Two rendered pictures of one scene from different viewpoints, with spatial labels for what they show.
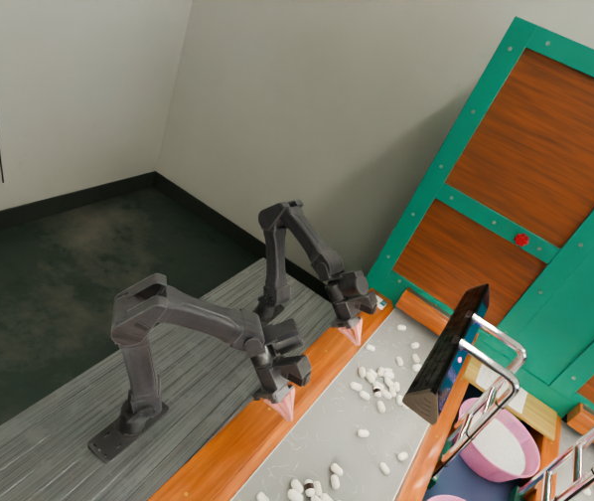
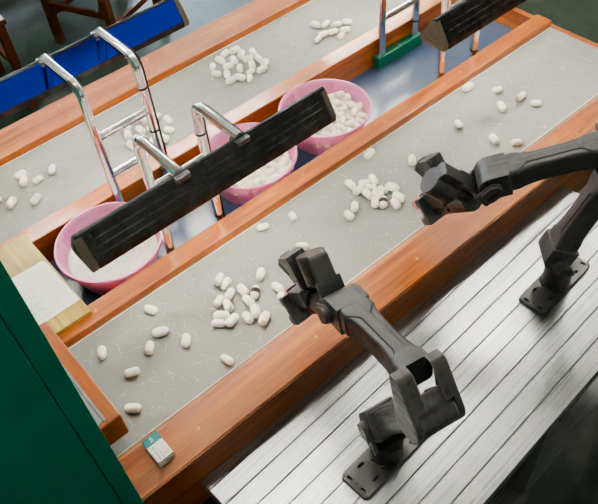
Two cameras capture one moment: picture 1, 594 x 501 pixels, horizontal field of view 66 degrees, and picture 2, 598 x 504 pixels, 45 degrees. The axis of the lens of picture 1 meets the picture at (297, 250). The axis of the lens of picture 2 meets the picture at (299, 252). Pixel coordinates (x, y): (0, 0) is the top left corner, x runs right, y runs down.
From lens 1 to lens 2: 1.89 m
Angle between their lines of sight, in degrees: 95
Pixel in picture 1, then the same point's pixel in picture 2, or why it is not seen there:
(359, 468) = (320, 220)
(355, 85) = not seen: outside the picture
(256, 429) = (433, 238)
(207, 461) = (484, 213)
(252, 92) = not seen: outside the picture
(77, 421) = not seen: outside the picture
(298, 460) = (387, 226)
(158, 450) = (521, 264)
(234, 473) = not seen: hidden behind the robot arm
